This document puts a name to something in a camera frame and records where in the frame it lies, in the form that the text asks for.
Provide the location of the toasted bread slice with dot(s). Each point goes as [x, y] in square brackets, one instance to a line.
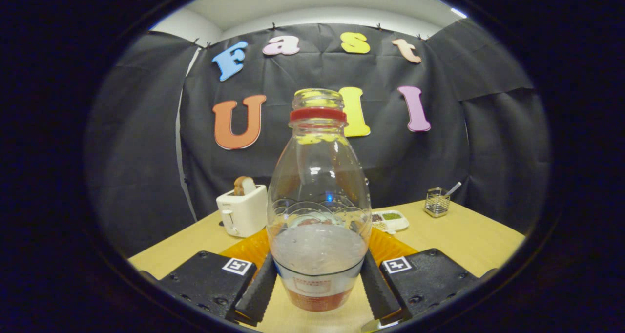
[244, 185]

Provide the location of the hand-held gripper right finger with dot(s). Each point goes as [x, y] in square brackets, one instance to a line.
[381, 289]

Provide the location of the wooden table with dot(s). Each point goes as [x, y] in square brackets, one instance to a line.
[464, 240]

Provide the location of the white toaster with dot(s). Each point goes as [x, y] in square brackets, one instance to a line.
[244, 213]

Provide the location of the clear plastic juice bottle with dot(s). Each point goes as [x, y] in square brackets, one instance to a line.
[317, 255]

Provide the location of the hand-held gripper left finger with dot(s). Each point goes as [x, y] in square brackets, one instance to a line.
[256, 294]

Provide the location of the small ceiling light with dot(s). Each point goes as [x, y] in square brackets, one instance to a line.
[459, 12]

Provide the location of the white compartment tray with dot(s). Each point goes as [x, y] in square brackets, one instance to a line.
[393, 220]

